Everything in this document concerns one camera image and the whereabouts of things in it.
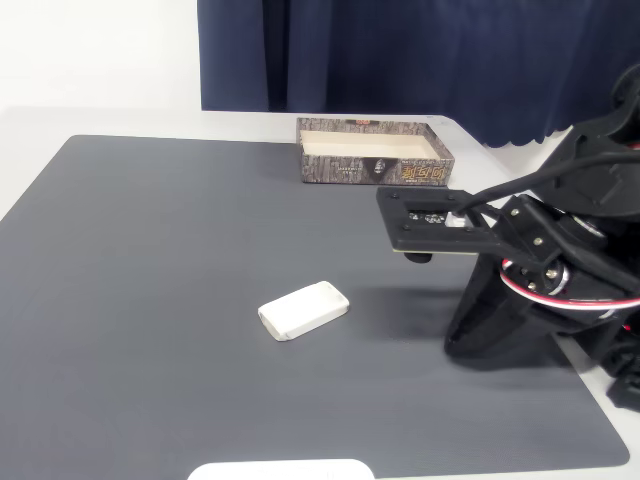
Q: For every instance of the white eraser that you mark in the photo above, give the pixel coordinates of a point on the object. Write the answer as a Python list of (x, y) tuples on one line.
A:
[(302, 311)]

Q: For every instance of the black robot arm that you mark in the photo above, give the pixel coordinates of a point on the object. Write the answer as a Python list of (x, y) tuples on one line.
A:
[(595, 165)]

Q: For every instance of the bark-print cardboard box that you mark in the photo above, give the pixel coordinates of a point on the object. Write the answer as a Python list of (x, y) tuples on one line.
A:
[(340, 170)]

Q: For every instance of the white rounded object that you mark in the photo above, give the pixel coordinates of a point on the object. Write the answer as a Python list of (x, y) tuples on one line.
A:
[(280, 471)]

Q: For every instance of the grey table mat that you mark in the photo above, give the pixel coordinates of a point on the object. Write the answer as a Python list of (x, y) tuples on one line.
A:
[(175, 275)]

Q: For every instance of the black wrist camera plate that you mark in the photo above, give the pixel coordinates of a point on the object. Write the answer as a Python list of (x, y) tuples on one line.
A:
[(400, 235)]

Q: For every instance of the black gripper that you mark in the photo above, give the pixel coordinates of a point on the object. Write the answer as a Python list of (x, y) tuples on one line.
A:
[(492, 315)]

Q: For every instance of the dark blue curtain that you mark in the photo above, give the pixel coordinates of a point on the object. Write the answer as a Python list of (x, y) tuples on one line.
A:
[(400, 55)]

